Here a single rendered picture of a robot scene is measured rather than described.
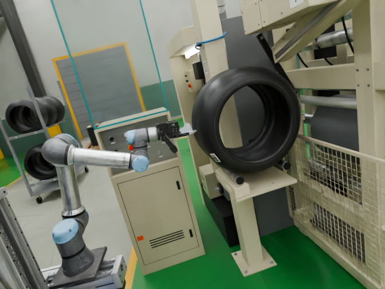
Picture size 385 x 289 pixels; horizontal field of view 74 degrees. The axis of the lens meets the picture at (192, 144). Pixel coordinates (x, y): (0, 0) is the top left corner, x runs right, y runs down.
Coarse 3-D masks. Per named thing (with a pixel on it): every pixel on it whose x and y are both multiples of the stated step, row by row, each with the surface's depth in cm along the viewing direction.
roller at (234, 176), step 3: (222, 168) 159; (225, 171) 154; (228, 171) 149; (231, 171) 146; (228, 174) 150; (231, 174) 144; (234, 174) 142; (237, 174) 140; (231, 177) 144; (234, 177) 140; (237, 177) 138; (240, 177) 137; (234, 180) 140; (237, 180) 137; (240, 180) 137; (243, 180) 138; (237, 183) 138; (240, 183) 138
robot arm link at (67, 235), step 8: (64, 224) 125; (72, 224) 123; (80, 224) 131; (56, 232) 120; (64, 232) 119; (72, 232) 121; (80, 232) 127; (56, 240) 120; (64, 240) 119; (72, 240) 121; (80, 240) 125; (64, 248) 120; (72, 248) 121; (80, 248) 124; (64, 256) 122
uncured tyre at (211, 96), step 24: (240, 72) 127; (264, 72) 128; (216, 96) 126; (264, 96) 159; (288, 96) 132; (192, 120) 145; (216, 120) 127; (264, 120) 165; (288, 120) 151; (216, 144) 130; (264, 144) 164; (288, 144) 139; (240, 168) 136; (264, 168) 140
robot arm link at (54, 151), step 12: (48, 144) 114; (60, 144) 114; (72, 144) 117; (48, 156) 113; (60, 156) 112; (72, 156) 114; (84, 156) 115; (96, 156) 116; (108, 156) 117; (120, 156) 119; (132, 156) 120; (144, 156) 121; (132, 168) 121; (144, 168) 119
